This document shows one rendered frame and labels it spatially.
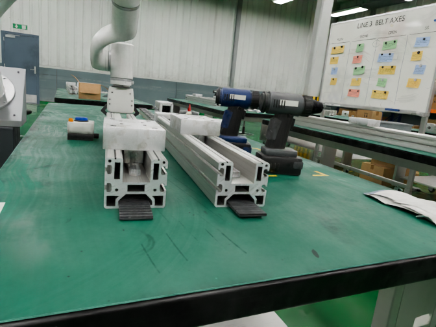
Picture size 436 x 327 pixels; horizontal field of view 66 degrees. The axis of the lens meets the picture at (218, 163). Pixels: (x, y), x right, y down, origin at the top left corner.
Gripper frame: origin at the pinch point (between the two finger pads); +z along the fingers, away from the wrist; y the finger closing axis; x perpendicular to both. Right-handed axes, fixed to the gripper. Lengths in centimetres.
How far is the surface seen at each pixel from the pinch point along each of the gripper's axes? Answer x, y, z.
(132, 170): 81, 0, -2
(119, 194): 85, 2, 1
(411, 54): -128, -270, -70
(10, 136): -1.2, 38.7, 6.6
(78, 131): 21.3, 13.6, 0.0
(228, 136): 39, -32, -4
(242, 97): 40, -35, -16
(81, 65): -1095, 92, -53
